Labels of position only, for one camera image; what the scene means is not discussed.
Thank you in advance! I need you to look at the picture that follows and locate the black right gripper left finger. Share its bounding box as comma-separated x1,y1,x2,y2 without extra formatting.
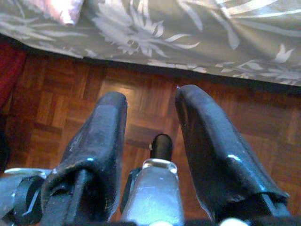
40,91,129,226

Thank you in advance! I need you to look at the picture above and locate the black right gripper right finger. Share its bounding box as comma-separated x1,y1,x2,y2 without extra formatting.
175,84,293,223

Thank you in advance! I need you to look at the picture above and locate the red covered mattress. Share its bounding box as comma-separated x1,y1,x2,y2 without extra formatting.
0,40,26,109

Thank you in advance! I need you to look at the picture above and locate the floral bedspread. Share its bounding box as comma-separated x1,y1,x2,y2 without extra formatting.
0,0,301,87

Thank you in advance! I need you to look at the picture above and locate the pink cartoon print blanket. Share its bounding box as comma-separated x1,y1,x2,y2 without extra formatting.
35,0,84,26

